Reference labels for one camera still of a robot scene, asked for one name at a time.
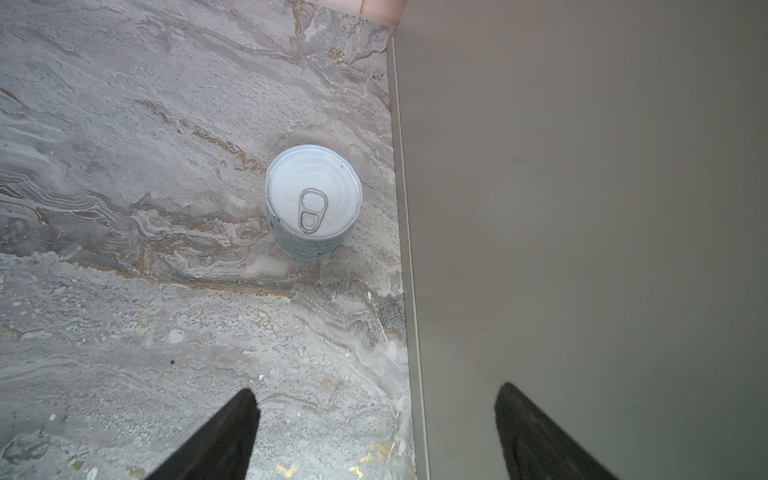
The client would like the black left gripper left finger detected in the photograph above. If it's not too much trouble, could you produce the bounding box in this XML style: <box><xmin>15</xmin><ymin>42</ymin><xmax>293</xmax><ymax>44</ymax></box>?
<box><xmin>146</xmin><ymin>389</ymin><xmax>261</xmax><ymax>480</ymax></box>

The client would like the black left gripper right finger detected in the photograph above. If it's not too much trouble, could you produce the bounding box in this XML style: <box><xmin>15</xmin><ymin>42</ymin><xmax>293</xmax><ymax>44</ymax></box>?
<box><xmin>494</xmin><ymin>382</ymin><xmax>616</xmax><ymax>480</ymax></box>

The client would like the grey metal cabinet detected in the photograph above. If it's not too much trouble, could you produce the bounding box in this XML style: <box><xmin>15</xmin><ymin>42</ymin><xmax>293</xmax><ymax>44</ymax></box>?
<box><xmin>393</xmin><ymin>1</ymin><xmax>767</xmax><ymax>479</ymax></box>

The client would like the left floor can far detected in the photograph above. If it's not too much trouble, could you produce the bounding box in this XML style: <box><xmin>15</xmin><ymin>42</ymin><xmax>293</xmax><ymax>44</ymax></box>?
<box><xmin>265</xmin><ymin>145</ymin><xmax>363</xmax><ymax>261</ymax></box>

